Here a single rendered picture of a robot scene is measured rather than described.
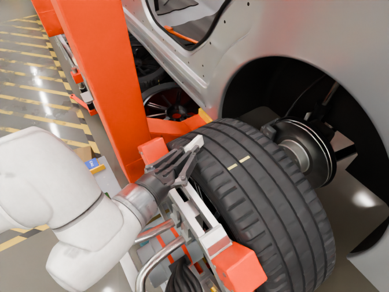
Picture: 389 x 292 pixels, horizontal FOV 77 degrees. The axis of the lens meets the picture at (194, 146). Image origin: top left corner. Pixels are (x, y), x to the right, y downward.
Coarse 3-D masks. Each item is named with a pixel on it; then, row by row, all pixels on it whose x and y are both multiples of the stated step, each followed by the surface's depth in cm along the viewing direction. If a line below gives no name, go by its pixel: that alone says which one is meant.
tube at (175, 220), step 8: (176, 208) 65; (176, 216) 68; (160, 224) 70; (168, 224) 70; (176, 224) 70; (144, 232) 69; (152, 232) 69; (160, 232) 69; (136, 240) 67; (144, 240) 68
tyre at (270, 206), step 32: (224, 128) 75; (224, 160) 64; (256, 160) 64; (288, 160) 64; (224, 192) 58; (256, 192) 59; (288, 192) 60; (256, 224) 56; (288, 224) 58; (320, 224) 61; (256, 256) 55; (288, 256) 57; (320, 256) 62; (288, 288) 58
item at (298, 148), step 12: (288, 120) 101; (288, 132) 101; (300, 132) 96; (312, 132) 93; (288, 144) 100; (300, 144) 98; (312, 144) 93; (324, 144) 91; (300, 156) 97; (312, 156) 96; (324, 156) 91; (300, 168) 98; (312, 168) 99; (324, 168) 93; (312, 180) 102; (324, 180) 96
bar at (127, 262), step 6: (126, 258) 67; (132, 258) 70; (126, 264) 66; (132, 264) 66; (126, 270) 66; (132, 270) 66; (126, 276) 65; (132, 276) 65; (132, 282) 64; (132, 288) 63
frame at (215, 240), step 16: (176, 192) 64; (192, 192) 64; (160, 208) 103; (192, 224) 59; (208, 224) 62; (208, 240) 57; (224, 240) 57; (208, 256) 56; (208, 272) 98; (208, 288) 91; (224, 288) 58
